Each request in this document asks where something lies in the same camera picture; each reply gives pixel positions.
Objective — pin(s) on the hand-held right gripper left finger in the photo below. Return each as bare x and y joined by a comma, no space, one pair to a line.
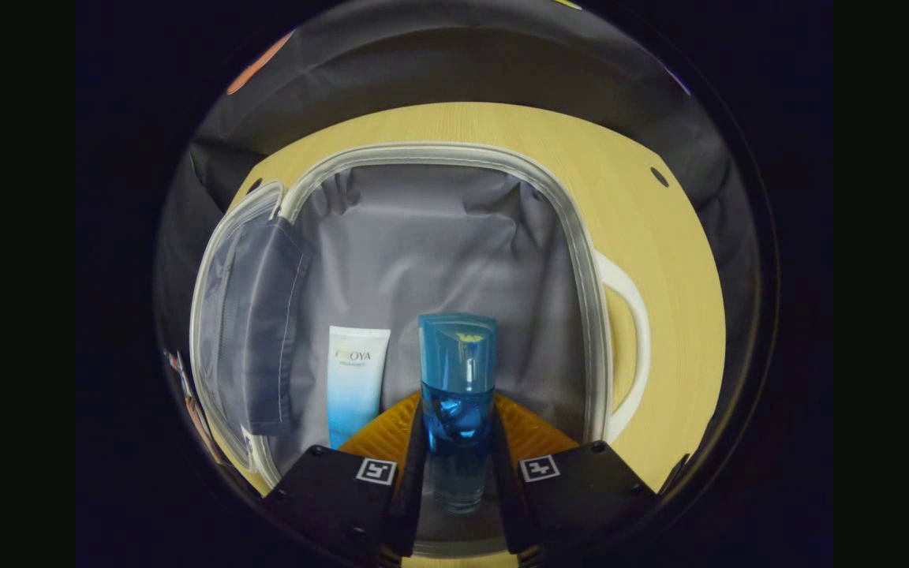
415,505

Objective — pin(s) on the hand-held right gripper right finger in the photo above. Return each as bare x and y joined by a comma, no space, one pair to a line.
506,505

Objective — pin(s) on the white and blue tube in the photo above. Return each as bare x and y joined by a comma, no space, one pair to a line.
356,386

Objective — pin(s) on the blue bottle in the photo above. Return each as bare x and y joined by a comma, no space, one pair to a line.
458,379

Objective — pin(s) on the white suitcase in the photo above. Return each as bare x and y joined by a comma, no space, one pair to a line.
439,252

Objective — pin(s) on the black round table grommet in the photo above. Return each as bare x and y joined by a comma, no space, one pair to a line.
253,185
660,176

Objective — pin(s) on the black backdrop cloth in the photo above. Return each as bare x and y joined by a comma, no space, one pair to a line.
423,71

